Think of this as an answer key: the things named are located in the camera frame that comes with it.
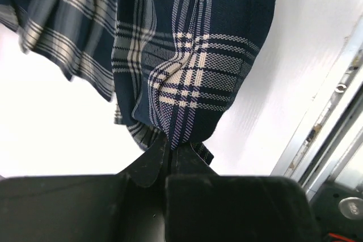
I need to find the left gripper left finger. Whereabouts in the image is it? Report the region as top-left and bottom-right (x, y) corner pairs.
(1, 137), (169, 241)

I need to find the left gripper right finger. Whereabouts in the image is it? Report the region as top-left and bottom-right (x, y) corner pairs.
(165, 145), (320, 242)

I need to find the navy plaid pleated skirt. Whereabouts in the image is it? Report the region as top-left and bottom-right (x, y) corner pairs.
(1, 0), (276, 164)

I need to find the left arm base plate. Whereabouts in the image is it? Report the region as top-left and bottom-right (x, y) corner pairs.
(307, 156), (363, 242)

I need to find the aluminium frame rail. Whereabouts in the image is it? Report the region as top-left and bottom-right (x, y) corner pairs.
(272, 19), (362, 199)

